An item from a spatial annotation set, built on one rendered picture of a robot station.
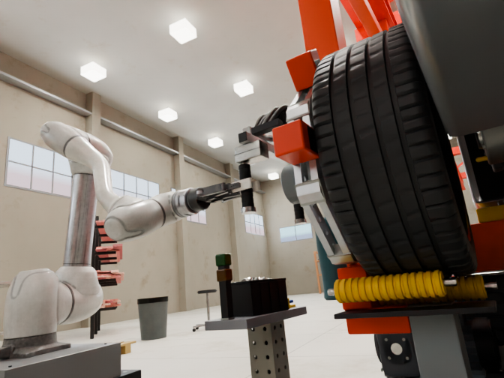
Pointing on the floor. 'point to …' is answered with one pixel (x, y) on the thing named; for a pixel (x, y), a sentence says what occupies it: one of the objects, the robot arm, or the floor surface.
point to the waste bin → (153, 317)
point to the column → (268, 351)
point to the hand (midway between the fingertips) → (246, 186)
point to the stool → (207, 307)
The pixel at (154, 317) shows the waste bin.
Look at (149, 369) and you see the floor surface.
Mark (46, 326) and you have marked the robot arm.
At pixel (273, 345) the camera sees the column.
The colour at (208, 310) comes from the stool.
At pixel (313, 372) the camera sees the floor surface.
